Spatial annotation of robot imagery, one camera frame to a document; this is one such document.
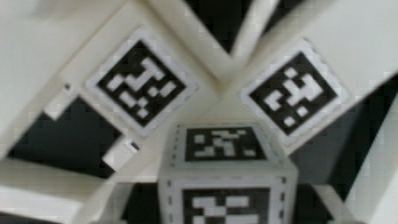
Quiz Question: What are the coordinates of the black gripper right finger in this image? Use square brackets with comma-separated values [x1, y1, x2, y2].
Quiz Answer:
[308, 183, 356, 224]

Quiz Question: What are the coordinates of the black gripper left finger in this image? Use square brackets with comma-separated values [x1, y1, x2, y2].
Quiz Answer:
[95, 182, 139, 224]

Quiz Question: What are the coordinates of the white chair back frame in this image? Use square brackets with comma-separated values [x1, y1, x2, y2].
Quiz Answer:
[0, 0, 398, 224]

